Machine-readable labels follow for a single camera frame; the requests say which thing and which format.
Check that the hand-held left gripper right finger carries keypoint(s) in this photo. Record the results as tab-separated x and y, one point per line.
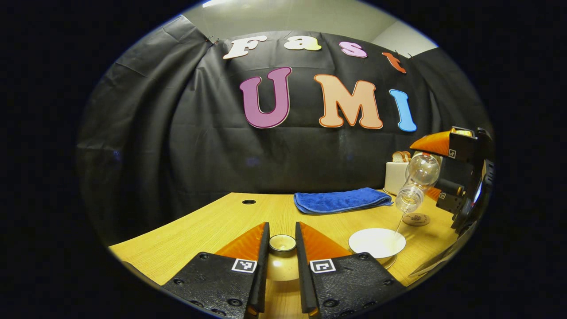
303	270

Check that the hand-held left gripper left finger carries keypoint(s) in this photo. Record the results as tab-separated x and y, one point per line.
261	270

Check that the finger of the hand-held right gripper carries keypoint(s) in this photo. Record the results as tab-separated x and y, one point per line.
436	144
449	199

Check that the cream teacup lid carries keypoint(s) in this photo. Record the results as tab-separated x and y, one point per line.
282	243

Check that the round cork coaster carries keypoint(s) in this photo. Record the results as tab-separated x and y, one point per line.
418	219

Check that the clear glass water bottle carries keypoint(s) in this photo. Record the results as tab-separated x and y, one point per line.
418	177

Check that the cream teacup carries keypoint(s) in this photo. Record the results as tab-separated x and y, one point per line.
376	243

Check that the toast bread slice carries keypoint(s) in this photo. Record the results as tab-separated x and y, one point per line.
398	157
407	156

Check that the cream toaster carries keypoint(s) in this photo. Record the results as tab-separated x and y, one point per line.
394	177

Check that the blue folded towel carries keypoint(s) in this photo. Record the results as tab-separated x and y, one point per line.
341	200

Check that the cream saucer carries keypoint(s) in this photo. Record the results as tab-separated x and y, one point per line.
390	262

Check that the black backdrop cloth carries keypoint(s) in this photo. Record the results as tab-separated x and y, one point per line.
155	146

